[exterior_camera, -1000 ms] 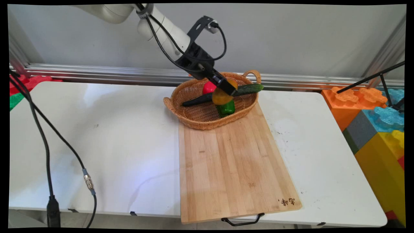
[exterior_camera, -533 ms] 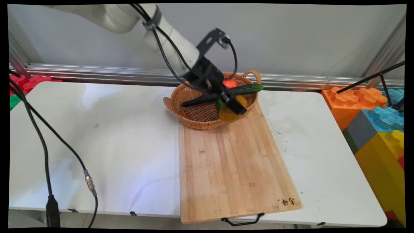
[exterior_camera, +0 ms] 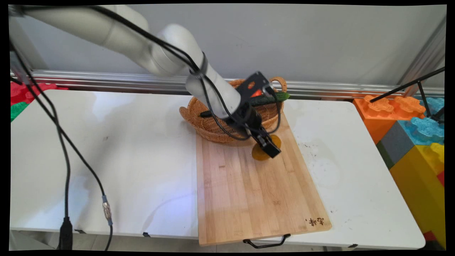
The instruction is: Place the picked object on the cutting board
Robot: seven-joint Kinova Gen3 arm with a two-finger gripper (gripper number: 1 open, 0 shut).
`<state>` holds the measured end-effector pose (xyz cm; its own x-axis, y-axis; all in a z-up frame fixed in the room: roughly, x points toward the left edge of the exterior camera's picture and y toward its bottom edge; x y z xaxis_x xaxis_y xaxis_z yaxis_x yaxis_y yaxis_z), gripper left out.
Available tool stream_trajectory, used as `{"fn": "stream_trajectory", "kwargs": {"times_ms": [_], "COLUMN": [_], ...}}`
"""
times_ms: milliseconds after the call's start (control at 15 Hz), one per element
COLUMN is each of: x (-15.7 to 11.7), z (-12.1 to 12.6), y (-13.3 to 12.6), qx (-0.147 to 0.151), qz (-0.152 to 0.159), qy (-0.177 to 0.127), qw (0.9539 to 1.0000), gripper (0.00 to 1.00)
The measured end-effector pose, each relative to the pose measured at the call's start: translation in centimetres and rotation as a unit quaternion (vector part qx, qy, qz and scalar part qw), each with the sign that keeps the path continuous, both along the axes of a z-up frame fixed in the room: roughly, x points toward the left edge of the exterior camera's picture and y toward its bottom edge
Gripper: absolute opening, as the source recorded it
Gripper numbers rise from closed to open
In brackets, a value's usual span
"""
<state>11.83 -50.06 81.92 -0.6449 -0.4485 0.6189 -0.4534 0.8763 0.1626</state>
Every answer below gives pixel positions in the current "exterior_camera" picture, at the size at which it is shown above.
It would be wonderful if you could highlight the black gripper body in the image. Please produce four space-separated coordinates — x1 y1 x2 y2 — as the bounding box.
227 105 264 138

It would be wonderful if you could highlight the brown toy potato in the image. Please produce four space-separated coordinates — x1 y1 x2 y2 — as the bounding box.
252 134 282 161

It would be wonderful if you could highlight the dark green toy cucumber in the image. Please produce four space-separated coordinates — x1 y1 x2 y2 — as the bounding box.
200 92 290 118

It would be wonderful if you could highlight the woven wicker basket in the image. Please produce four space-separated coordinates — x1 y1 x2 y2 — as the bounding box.
180 77 288 143

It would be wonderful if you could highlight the bamboo cutting board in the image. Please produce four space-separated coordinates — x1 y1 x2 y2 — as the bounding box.
196 112 332 246

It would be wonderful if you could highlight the large orange building block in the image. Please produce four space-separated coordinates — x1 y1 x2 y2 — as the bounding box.
353 95 426 144

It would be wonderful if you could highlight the large grey building block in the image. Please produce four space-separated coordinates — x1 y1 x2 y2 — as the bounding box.
376 121 416 170

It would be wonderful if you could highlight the black tripod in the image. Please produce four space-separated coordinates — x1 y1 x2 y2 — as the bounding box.
370 68 445 125

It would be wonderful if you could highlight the large yellow building block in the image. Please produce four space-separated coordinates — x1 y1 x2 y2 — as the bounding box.
389 143 446 249

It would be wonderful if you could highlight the large blue building block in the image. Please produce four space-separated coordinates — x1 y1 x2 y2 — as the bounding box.
397 97 445 150

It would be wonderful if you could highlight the large red building block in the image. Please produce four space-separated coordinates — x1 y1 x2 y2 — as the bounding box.
10 82 69 106

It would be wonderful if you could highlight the large green building block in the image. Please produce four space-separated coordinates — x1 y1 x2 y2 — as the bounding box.
10 102 30 122

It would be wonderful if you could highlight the aluminium rail along wall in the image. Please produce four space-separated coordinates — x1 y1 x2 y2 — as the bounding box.
11 69 445 101

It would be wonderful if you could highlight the black cutting board handle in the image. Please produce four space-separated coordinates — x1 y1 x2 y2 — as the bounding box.
243 234 291 249

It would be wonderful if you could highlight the black cable with metal connector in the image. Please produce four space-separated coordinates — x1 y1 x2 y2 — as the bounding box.
9 5 256 251

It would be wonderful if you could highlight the aluminium frame post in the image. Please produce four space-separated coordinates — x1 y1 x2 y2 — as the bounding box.
396 18 447 96

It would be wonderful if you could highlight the black cable with black plug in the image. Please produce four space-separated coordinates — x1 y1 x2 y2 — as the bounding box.
9 5 285 251

